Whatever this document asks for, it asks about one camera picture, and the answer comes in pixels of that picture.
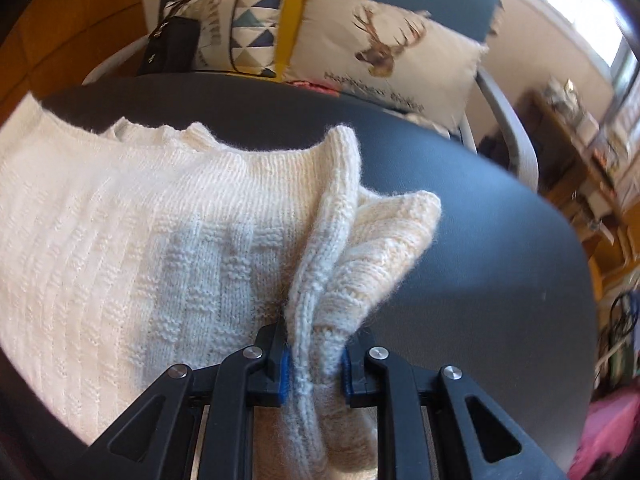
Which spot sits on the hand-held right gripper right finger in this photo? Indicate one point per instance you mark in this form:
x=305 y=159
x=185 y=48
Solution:
x=345 y=370

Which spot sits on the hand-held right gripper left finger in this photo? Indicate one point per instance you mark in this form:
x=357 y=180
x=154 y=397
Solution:
x=284 y=370

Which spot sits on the white knit sweater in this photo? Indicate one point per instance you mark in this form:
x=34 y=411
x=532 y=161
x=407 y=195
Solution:
x=150 y=240

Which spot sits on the reddish padded jacket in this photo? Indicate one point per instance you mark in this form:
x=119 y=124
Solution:
x=612 y=430

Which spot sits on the black round wheel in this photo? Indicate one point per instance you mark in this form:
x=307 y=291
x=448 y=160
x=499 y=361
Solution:
x=625 y=312

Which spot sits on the red floral cloth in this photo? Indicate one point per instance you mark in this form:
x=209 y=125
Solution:
x=310 y=85

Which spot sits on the wooden desk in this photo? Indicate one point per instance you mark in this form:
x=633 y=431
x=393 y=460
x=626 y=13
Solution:
x=580 y=160

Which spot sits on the deer print cushion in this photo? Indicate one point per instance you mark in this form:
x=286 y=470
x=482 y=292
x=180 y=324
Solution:
x=400 y=45

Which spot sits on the black handbag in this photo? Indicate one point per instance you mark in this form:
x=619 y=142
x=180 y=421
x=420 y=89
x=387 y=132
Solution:
x=170 y=47

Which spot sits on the geometric print cushion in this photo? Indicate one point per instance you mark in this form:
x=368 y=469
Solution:
x=250 y=25

